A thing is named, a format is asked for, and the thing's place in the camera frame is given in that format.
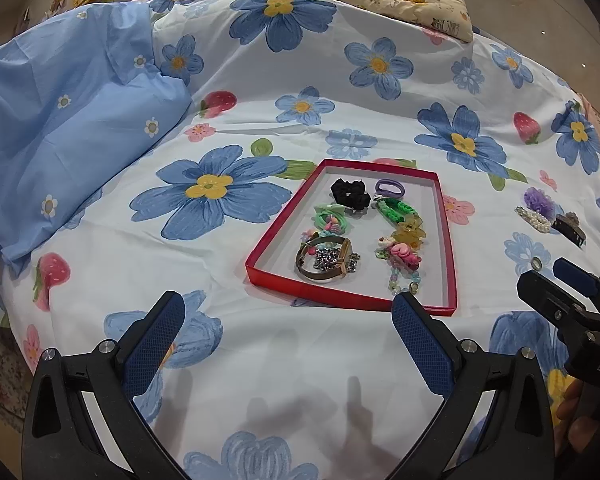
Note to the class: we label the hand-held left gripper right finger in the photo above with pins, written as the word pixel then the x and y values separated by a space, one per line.
pixel 425 350

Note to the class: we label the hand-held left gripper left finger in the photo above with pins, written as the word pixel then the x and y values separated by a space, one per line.
pixel 155 355

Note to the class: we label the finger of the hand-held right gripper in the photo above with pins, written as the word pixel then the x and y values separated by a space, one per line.
pixel 545 292
pixel 577 276

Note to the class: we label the red jewelry tray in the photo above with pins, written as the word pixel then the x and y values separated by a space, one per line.
pixel 432 240

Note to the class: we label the gold wrist watch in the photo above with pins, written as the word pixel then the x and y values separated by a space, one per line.
pixel 347 255

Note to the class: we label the person's right hand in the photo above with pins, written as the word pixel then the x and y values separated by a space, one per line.
pixel 577 420

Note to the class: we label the dark claw hair clip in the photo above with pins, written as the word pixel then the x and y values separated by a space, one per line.
pixel 570 227

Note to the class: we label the pearl hair clip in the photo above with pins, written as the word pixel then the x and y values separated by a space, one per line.
pixel 532 217

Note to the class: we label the floral rug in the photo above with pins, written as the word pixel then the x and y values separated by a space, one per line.
pixel 2 370

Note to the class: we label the pink paper box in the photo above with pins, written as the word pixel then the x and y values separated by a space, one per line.
pixel 597 120

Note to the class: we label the black scrunchie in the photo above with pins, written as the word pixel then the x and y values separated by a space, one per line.
pixel 350 194

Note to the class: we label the floral bed sheet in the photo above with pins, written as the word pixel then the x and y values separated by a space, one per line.
pixel 260 125

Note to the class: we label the light blue pillow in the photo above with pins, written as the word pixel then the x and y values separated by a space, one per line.
pixel 70 110

